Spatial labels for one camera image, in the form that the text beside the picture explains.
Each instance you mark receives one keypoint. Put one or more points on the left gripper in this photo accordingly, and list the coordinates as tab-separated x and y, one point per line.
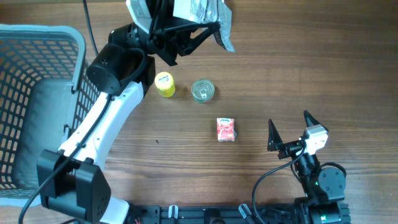
169	35

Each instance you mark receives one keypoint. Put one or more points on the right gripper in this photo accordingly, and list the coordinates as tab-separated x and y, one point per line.
275	143

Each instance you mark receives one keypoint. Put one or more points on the black red snack packet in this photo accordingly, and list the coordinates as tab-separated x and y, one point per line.
207	11

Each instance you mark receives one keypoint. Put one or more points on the silver top tin can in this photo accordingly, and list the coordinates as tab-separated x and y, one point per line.
203	90

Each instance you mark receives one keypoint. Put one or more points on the yellow lid jar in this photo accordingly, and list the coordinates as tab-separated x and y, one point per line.
165	85

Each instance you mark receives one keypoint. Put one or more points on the red juice carton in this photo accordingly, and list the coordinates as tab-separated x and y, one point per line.
225	129

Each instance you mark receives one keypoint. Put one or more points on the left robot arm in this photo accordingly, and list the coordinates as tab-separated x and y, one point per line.
71	180

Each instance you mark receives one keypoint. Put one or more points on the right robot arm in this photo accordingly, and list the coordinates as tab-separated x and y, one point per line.
323	184

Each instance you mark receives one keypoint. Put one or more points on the grey plastic mesh basket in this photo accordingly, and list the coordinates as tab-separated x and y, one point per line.
45	95

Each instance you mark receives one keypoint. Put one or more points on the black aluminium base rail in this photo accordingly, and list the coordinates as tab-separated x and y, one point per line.
287	213

